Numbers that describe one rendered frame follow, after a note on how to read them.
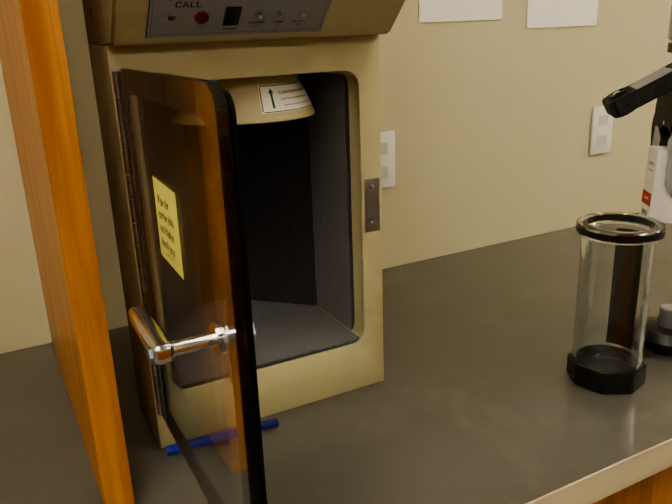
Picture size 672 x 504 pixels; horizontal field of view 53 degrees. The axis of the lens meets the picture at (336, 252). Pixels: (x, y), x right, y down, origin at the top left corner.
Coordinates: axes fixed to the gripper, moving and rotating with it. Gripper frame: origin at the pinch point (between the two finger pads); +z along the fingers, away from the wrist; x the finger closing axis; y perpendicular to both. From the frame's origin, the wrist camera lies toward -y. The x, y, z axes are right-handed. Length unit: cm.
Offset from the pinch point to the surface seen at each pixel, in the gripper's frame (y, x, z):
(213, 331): -54, -56, -3
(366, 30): -43, -19, -23
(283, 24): -52, -26, -24
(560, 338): -13.3, -2.5, 24.4
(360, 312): -44.5, -14.5, 14.3
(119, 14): -66, -36, -26
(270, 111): -54, -21, -15
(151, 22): -63, -34, -25
